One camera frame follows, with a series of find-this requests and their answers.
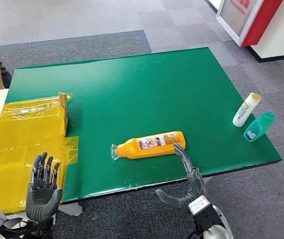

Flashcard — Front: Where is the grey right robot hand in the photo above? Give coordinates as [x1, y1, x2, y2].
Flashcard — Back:
[155, 143, 209, 215]

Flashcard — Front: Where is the dark grey carpet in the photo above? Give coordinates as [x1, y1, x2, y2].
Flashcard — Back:
[0, 30, 153, 77]

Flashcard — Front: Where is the yellow taped cardboard box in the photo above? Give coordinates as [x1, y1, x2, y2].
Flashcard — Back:
[0, 92, 79, 215]

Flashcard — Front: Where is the white bottle with yellow cap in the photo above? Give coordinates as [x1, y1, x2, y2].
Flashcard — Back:
[232, 93, 261, 128]

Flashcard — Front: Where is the green table mat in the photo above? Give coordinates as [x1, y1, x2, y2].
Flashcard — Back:
[4, 46, 283, 204]

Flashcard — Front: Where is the orange bottle with clear cap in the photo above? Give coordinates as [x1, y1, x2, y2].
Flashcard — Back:
[110, 130, 187, 161]

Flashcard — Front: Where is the red and white sign cabinet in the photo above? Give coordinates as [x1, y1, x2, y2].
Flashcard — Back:
[215, 0, 283, 47]

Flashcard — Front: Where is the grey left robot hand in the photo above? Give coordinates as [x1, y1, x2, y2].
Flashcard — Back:
[26, 151, 63, 223]

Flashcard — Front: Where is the teal transparent bottle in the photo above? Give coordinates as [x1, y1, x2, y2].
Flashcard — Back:
[243, 112, 277, 143]

